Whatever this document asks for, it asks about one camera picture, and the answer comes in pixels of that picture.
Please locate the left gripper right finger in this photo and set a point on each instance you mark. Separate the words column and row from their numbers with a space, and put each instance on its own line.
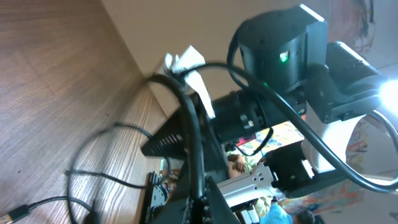
column 220, row 212

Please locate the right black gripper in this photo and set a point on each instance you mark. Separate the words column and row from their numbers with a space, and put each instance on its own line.
column 208, row 144

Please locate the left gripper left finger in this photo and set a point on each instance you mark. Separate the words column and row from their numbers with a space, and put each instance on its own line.
column 173, row 211

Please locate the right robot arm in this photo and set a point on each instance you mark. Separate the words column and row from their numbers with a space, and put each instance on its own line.
column 295, row 74

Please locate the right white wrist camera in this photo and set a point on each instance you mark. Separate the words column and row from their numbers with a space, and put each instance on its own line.
column 189, row 59

